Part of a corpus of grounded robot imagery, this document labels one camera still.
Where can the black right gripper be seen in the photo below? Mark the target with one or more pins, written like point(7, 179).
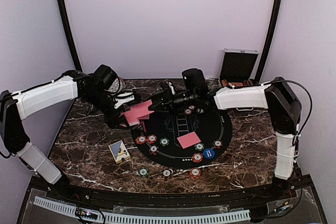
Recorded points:
point(169, 100)

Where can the left black frame post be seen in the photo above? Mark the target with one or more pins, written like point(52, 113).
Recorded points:
point(68, 34)

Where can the aluminium poker chip case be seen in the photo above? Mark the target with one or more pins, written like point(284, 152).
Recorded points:
point(237, 66)

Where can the black front table rail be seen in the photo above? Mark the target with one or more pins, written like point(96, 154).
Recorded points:
point(252, 197)

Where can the green poker chip stack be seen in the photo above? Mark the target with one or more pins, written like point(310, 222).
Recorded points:
point(143, 172)

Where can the brown poker chip stack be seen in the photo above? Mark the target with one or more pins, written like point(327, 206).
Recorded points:
point(167, 172)

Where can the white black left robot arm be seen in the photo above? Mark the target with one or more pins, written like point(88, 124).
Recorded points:
point(72, 84)

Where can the white slotted cable duct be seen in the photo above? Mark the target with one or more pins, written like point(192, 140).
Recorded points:
point(140, 216)

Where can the red card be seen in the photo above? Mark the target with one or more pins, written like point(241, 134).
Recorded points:
point(143, 107)

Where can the red card mat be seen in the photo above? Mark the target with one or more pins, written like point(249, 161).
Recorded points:
point(188, 140)

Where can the round black poker mat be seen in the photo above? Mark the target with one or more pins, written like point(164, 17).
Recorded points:
point(210, 126)

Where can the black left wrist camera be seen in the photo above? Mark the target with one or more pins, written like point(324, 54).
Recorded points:
point(105, 76)

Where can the right black frame post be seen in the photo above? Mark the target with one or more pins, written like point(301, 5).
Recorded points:
point(268, 39)

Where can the blue small blind button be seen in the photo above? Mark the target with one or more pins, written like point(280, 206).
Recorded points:
point(209, 153)

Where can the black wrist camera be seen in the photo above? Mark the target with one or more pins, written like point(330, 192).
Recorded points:
point(194, 81)
point(105, 76)

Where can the red poker chip stack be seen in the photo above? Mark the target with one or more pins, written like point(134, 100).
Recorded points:
point(195, 173)

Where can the floral patterned ceramic bowl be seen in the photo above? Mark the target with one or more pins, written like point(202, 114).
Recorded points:
point(117, 86)

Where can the black frame post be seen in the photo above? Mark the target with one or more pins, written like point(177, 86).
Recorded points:
point(68, 34)
point(268, 39)

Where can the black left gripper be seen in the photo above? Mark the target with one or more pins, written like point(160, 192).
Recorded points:
point(115, 118)

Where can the red playing card deck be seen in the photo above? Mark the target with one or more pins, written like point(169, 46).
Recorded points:
point(133, 117)

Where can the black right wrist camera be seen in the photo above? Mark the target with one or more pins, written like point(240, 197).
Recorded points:
point(194, 81)

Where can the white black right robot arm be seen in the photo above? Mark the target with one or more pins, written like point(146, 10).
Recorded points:
point(276, 96)

